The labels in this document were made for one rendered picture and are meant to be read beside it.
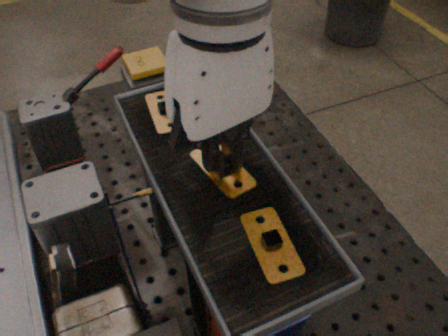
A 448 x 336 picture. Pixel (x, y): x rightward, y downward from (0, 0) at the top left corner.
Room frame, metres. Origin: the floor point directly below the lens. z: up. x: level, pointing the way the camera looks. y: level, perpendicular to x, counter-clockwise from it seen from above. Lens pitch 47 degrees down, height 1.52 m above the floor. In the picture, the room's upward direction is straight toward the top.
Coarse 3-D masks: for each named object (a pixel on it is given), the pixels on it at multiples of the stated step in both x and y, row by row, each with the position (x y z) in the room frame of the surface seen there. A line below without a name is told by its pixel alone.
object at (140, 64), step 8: (152, 48) 0.60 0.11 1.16; (128, 56) 0.57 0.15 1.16; (136, 56) 0.57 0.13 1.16; (144, 56) 0.57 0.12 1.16; (152, 56) 0.57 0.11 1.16; (160, 56) 0.57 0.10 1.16; (128, 64) 0.55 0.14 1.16; (136, 64) 0.55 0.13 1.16; (144, 64) 0.55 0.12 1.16; (152, 64) 0.55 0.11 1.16; (160, 64) 0.55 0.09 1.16; (136, 72) 0.53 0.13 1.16; (144, 72) 0.53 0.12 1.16; (152, 72) 0.54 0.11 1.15; (160, 72) 0.54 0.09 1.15
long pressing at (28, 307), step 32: (0, 128) 0.59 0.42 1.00; (0, 160) 0.51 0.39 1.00; (0, 192) 0.43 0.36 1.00; (0, 224) 0.37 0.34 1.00; (0, 256) 0.31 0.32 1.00; (32, 256) 0.31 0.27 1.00; (0, 288) 0.26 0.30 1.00; (32, 288) 0.26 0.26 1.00; (0, 320) 0.22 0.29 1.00; (32, 320) 0.22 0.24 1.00
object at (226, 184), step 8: (192, 152) 0.36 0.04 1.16; (200, 152) 0.36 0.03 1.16; (200, 160) 0.35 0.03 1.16; (224, 160) 0.34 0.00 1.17; (224, 168) 0.33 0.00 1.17; (232, 168) 0.33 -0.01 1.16; (208, 176) 0.32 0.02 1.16; (224, 176) 0.32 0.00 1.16; (232, 176) 0.32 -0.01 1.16; (240, 176) 0.32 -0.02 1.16; (248, 176) 0.32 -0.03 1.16; (216, 184) 0.31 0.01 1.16; (224, 184) 0.31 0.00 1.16; (232, 184) 0.31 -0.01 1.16; (248, 184) 0.31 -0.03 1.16; (224, 192) 0.30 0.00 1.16; (232, 192) 0.30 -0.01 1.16; (240, 192) 0.30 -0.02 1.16
